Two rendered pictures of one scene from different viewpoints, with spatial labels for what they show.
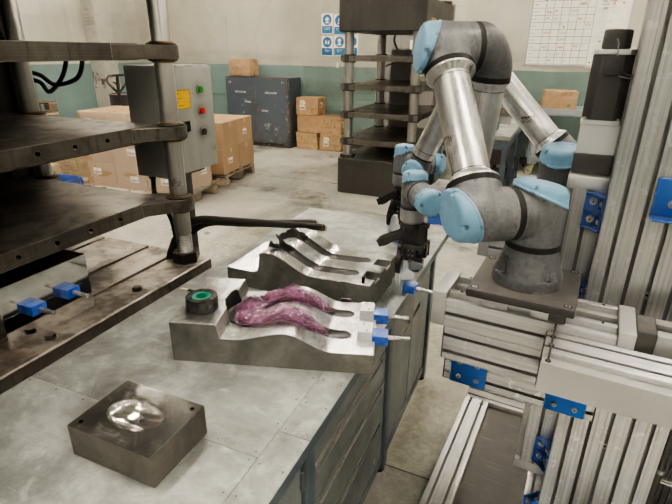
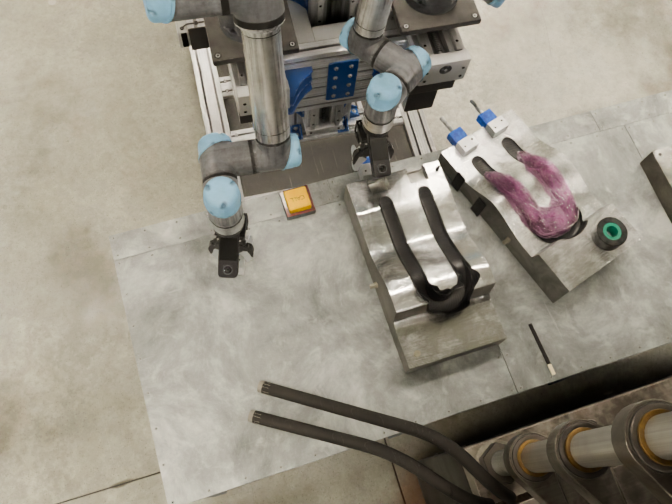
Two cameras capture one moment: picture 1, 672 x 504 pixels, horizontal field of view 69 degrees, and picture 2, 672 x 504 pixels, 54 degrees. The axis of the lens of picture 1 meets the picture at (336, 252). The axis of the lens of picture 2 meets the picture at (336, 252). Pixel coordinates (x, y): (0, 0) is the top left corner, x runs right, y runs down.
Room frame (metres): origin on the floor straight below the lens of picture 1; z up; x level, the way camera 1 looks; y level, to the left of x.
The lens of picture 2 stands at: (2.12, 0.29, 2.42)
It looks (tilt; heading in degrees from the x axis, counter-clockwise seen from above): 69 degrees down; 219
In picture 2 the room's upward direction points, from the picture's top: 10 degrees clockwise
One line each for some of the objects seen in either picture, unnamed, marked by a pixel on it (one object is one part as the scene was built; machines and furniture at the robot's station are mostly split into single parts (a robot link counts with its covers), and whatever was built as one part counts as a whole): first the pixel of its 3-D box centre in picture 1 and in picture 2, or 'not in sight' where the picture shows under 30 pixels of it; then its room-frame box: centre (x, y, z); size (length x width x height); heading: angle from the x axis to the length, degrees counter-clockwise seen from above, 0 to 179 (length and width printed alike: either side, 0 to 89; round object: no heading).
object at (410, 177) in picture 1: (414, 189); (383, 98); (1.41, -0.23, 1.15); 0.09 x 0.08 x 0.11; 11
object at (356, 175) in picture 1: (399, 96); not in sight; (6.09, -0.73, 1.03); 1.54 x 0.94 x 2.06; 156
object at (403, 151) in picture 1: (404, 159); (223, 201); (1.85, -0.26, 1.15); 0.09 x 0.08 x 0.11; 60
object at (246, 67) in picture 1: (243, 67); not in sight; (8.79, 1.57, 1.26); 0.42 x 0.33 x 0.29; 66
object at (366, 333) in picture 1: (383, 337); (484, 116); (1.06, -0.12, 0.86); 0.13 x 0.05 x 0.05; 84
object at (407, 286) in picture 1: (413, 287); (365, 158); (1.40, -0.25, 0.83); 0.13 x 0.05 x 0.05; 61
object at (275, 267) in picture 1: (312, 262); (423, 260); (1.50, 0.08, 0.87); 0.50 x 0.26 x 0.14; 67
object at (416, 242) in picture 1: (413, 240); (373, 132); (1.41, -0.24, 0.99); 0.09 x 0.08 x 0.12; 61
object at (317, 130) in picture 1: (322, 123); not in sight; (8.31, 0.24, 0.42); 0.86 x 0.33 x 0.83; 66
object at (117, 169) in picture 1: (147, 153); not in sight; (5.35, 2.06, 0.47); 1.22 x 0.80 x 0.94; 70
